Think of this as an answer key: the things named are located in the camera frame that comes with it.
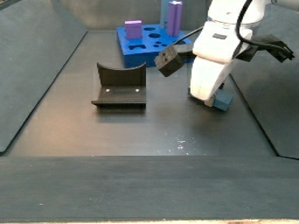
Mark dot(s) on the black curved fixture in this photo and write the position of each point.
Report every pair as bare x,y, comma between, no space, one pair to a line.
121,86

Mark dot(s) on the grey-blue rectangular block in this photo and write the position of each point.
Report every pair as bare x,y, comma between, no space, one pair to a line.
220,100

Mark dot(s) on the purple star-shaped block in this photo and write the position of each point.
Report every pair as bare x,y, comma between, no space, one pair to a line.
173,21

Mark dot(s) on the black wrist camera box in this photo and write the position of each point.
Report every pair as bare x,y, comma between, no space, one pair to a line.
168,61

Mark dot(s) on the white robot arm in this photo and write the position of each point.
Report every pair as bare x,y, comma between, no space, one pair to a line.
224,12

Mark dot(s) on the blue shape-sorting board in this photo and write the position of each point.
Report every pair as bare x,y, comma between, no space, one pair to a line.
140,50

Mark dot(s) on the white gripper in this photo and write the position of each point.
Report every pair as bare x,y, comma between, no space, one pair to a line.
214,48

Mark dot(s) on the purple rectangular block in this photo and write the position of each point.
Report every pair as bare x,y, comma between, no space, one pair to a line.
133,29

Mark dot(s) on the black cable bracket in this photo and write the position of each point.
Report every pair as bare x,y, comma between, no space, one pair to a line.
265,43

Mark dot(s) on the light blue rounded block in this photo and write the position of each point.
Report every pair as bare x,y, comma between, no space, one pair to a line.
164,13

